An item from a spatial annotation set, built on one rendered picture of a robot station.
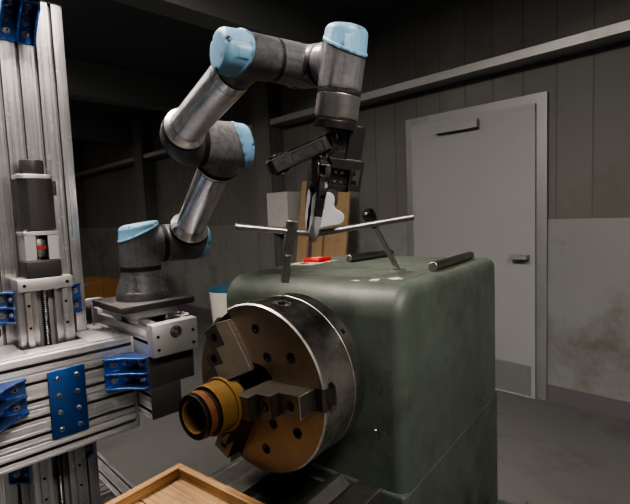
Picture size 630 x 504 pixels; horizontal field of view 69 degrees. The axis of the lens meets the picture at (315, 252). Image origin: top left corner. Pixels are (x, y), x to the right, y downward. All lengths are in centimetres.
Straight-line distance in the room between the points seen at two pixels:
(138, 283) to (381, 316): 80
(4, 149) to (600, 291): 328
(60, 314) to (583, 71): 327
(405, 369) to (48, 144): 117
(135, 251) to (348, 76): 87
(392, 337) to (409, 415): 15
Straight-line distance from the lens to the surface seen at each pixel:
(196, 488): 100
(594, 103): 358
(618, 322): 356
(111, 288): 851
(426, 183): 395
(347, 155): 81
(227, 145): 116
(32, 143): 155
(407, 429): 93
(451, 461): 118
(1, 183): 152
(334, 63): 80
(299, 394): 77
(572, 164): 356
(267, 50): 83
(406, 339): 87
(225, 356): 85
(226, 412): 78
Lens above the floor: 139
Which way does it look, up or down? 5 degrees down
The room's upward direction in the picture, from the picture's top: 2 degrees counter-clockwise
